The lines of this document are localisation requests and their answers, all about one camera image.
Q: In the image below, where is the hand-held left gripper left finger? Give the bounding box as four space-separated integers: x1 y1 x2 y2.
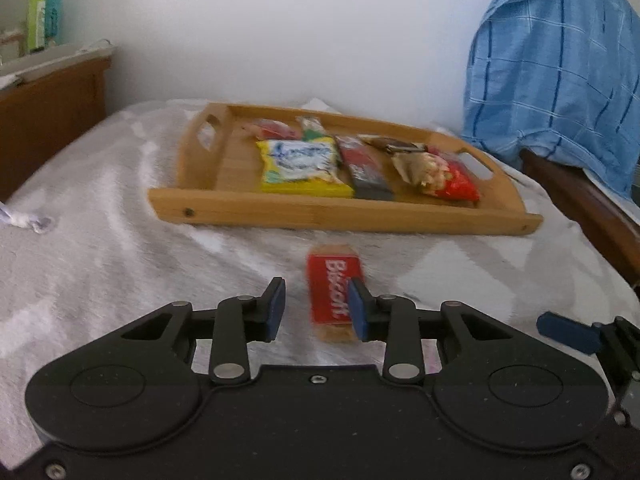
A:
120 276 287 386

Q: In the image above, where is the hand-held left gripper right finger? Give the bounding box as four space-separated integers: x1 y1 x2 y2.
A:
347 280 541 386

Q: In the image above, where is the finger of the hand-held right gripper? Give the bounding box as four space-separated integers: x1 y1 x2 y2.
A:
536 311 640 361

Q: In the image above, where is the red biscuit packet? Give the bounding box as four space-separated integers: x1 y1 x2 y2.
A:
306 243 362 343
245 119 301 141

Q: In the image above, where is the black and red snack packet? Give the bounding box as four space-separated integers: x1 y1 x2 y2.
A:
334 135 396 201

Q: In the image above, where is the yellow snack packet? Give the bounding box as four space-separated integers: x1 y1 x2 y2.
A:
256 136 356 199

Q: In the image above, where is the wooden serving tray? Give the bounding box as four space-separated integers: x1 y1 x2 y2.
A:
147 102 544 236

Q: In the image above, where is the red cracker snack bag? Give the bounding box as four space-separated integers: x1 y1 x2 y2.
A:
391 146 482 204

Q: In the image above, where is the brown snack packet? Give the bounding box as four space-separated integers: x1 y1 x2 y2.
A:
357 134 430 156

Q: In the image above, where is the green snack packet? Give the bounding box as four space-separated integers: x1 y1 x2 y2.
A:
296 116 324 142

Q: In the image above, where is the blue checked towel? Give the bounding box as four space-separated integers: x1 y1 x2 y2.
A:
460 0 640 201

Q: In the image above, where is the brown wooden cabinet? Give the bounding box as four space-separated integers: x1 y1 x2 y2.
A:
0 55 113 201

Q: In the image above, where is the teal bottle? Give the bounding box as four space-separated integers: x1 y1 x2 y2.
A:
45 0 65 46

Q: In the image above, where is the green bottle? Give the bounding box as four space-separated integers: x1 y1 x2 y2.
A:
27 0 47 54

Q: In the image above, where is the dark wooden furniture frame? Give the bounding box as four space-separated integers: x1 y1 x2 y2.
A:
520 147 640 286

